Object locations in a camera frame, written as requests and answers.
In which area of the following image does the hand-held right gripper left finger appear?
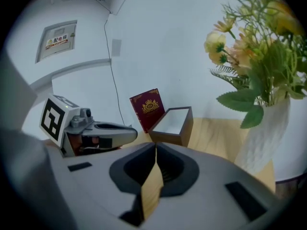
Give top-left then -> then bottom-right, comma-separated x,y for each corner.
0,127 -> 157,230

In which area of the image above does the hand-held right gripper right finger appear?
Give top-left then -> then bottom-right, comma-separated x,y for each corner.
143,142 -> 284,230

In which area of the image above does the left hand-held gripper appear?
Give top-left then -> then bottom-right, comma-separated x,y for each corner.
39,93 -> 139,158

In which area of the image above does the dark brown box red lid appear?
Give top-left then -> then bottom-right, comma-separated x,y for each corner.
129,88 -> 194,148

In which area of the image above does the person's left hand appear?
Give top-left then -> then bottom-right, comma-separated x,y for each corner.
69,134 -> 101,156

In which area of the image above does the white ribbed vase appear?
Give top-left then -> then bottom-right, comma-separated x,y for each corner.
234,96 -> 292,175

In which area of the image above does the grey electrical panel door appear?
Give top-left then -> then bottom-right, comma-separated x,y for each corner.
35,20 -> 78,64

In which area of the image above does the yellow artificial flower bouquet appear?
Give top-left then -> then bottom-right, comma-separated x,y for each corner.
203,0 -> 307,129

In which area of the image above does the thin black wall cable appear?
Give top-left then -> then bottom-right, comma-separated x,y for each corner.
104,19 -> 126,127

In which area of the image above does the grey wall plate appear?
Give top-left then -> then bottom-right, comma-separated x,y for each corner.
111,38 -> 122,57

